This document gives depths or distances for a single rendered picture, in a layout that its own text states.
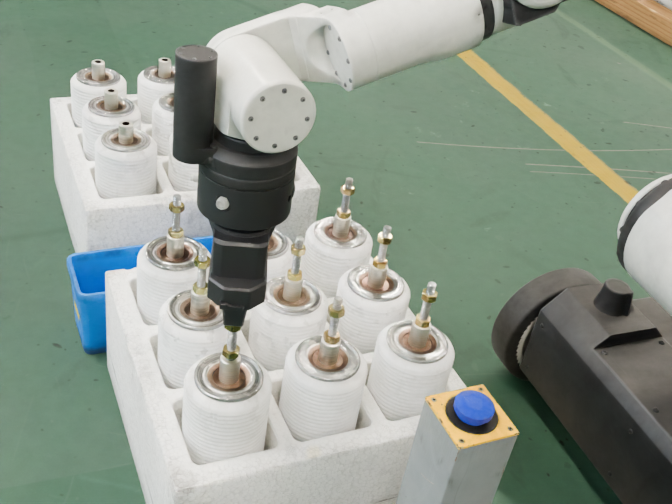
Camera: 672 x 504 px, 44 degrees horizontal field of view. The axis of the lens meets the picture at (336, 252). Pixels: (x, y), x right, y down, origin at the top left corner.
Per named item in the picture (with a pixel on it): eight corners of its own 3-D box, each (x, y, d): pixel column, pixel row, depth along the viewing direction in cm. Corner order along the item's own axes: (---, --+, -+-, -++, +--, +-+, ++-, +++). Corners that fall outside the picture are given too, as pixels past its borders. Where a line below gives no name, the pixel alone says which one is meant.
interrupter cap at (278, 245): (227, 255, 109) (228, 251, 109) (238, 225, 115) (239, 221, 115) (284, 265, 109) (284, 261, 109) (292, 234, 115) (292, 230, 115)
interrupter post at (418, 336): (422, 336, 101) (427, 316, 99) (429, 349, 99) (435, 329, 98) (404, 338, 100) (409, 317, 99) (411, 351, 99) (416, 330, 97)
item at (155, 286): (132, 378, 113) (132, 273, 103) (141, 332, 121) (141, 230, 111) (203, 382, 114) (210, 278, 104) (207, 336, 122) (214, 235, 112)
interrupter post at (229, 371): (218, 387, 89) (220, 365, 87) (216, 372, 91) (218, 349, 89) (240, 387, 90) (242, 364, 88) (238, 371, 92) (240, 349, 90)
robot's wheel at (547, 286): (576, 353, 143) (615, 259, 131) (593, 372, 139) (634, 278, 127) (476, 370, 135) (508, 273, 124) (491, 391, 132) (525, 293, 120)
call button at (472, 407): (477, 399, 85) (482, 385, 83) (498, 428, 82) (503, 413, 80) (443, 407, 83) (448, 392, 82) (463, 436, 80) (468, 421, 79)
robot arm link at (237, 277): (284, 315, 78) (298, 208, 71) (180, 307, 76) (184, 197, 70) (283, 239, 88) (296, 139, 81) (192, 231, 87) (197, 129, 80)
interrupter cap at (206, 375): (195, 405, 87) (195, 401, 86) (192, 356, 93) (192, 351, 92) (266, 403, 88) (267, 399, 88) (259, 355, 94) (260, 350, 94)
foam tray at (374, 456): (342, 325, 140) (359, 238, 129) (456, 509, 111) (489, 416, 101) (106, 366, 124) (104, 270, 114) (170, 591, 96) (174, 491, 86)
